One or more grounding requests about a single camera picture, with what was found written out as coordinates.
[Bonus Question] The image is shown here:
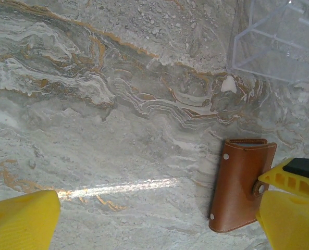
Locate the brown leather card holder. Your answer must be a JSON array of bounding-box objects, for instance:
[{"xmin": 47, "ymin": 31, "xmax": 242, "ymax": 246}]
[{"xmin": 208, "ymin": 137, "xmax": 278, "ymax": 233}]

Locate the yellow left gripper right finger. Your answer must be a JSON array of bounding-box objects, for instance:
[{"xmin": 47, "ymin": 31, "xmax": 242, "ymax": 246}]
[{"xmin": 255, "ymin": 189, "xmax": 309, "ymax": 250}]

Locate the clear acrylic box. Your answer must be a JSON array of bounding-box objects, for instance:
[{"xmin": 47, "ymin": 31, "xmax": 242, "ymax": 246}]
[{"xmin": 226, "ymin": 0, "xmax": 309, "ymax": 84}]

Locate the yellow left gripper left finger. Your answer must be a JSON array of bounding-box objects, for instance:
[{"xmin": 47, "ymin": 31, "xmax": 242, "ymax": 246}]
[{"xmin": 0, "ymin": 189, "xmax": 61, "ymax": 250}]

